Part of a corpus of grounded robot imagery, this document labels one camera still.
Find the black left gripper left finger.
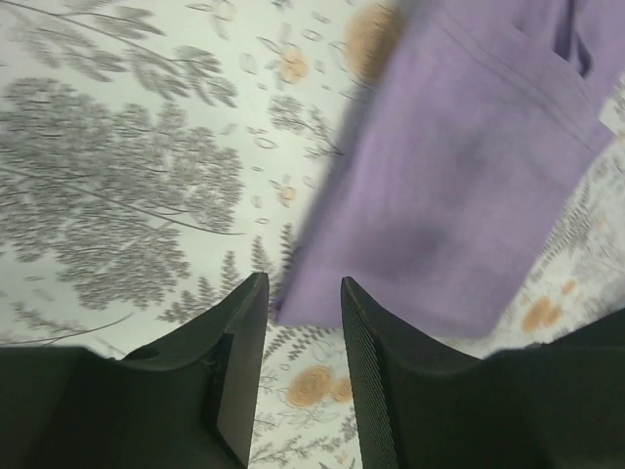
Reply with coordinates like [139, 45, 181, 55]
[1, 273, 270, 468]

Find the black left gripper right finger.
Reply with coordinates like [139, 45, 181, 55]
[341, 278, 624, 469]

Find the purple t shirt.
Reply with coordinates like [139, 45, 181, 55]
[276, 1, 624, 337]

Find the floral patterned table mat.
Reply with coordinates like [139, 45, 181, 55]
[1, 1, 624, 468]

